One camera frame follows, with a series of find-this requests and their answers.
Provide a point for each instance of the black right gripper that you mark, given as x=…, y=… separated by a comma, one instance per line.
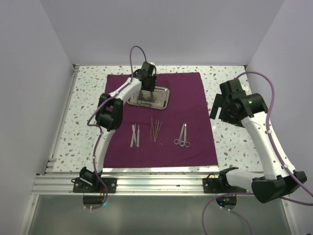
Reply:
x=234, y=121

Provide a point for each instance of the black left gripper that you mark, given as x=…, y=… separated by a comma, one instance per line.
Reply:
x=150, y=87

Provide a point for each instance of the steel instrument tray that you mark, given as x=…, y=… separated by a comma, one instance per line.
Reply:
x=158, y=99

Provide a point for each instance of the steel forceps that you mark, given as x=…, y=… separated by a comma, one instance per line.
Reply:
x=145, y=101

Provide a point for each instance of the thin pointed steel tweezers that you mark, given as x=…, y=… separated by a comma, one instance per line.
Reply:
x=160, y=125

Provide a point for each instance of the purple cloth wrap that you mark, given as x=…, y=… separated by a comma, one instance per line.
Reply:
x=187, y=104

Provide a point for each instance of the steel surgical scissors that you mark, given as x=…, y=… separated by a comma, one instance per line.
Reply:
x=187, y=144
x=180, y=135

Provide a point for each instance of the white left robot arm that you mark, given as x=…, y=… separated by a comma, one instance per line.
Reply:
x=108, y=118

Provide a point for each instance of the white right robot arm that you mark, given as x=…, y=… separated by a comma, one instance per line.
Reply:
x=279, y=176

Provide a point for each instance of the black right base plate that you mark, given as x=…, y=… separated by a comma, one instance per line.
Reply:
x=219, y=184

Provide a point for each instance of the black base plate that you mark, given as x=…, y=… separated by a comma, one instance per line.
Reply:
x=81, y=186
x=219, y=184

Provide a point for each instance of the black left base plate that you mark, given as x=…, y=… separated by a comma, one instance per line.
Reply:
x=81, y=186

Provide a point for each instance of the aluminium frame rail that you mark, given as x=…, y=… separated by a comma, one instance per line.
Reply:
x=159, y=184

